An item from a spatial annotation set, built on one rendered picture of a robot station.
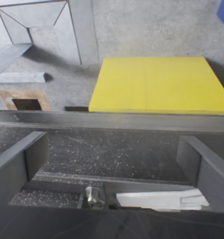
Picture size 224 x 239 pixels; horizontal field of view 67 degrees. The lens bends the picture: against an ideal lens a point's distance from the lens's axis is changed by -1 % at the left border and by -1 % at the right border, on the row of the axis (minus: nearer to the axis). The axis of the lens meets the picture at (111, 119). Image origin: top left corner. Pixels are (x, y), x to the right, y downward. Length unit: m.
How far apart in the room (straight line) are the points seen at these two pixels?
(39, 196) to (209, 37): 0.91
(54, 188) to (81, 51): 0.66
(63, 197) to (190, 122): 0.46
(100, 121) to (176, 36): 0.54
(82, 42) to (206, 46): 0.58
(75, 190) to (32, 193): 0.12
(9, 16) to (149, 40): 0.66
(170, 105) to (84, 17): 0.55
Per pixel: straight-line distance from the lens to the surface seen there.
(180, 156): 0.17
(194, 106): 0.64
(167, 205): 0.52
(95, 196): 0.46
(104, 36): 0.91
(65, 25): 0.92
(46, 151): 0.17
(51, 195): 0.52
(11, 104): 1.40
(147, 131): 0.63
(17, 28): 1.03
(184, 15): 0.90
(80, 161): 0.57
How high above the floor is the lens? 0.85
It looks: 45 degrees down
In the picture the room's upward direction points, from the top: 171 degrees counter-clockwise
